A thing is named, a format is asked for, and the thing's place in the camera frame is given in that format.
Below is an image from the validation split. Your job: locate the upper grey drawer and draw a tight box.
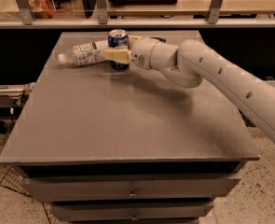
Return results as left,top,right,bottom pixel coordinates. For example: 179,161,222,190
21,174,241,203

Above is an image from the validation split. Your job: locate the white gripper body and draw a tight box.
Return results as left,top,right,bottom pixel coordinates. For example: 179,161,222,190
131,38,158,70

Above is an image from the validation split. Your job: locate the clear plastic water bottle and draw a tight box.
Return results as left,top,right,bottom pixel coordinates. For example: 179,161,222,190
58,40,108,66

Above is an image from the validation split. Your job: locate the orange snack bag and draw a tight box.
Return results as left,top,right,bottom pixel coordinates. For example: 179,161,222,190
27,0,55,19

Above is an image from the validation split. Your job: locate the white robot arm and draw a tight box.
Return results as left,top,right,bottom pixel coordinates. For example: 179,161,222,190
103,36,275,144

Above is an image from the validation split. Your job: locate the black wire rack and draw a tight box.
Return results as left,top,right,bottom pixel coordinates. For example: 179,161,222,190
0,167,30,197

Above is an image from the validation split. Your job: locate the blue pepsi can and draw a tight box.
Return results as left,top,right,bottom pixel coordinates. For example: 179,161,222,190
108,29,129,71

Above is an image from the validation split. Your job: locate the lower grey drawer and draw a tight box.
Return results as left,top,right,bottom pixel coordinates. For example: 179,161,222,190
51,202,213,222

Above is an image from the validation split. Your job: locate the grey drawer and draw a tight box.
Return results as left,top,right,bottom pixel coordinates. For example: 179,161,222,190
21,174,241,203
51,202,213,222

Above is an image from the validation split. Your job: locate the metal shelf rail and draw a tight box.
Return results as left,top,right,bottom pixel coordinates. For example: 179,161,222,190
0,19,275,30

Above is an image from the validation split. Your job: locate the grey drawer cabinet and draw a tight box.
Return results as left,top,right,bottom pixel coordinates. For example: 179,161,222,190
0,30,261,224

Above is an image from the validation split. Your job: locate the dark blue snack packet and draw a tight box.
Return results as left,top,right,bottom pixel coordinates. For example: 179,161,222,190
150,37,166,43

